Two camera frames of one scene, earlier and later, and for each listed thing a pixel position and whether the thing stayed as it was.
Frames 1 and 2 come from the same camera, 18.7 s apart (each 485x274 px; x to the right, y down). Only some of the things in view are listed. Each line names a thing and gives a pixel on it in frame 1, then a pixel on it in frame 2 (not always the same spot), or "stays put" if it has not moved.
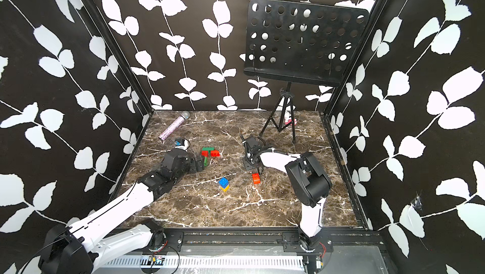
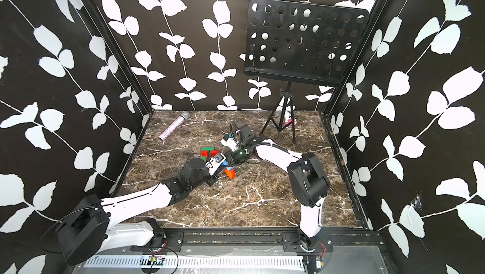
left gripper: x=194 y=167 to x=214 y=178
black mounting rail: x=278 y=240 stays put
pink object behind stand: x=290 y=120 stays put
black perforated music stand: x=293 y=41 stays put
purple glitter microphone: x=174 y=125 stays put
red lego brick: x=256 y=178 to x=230 y=173
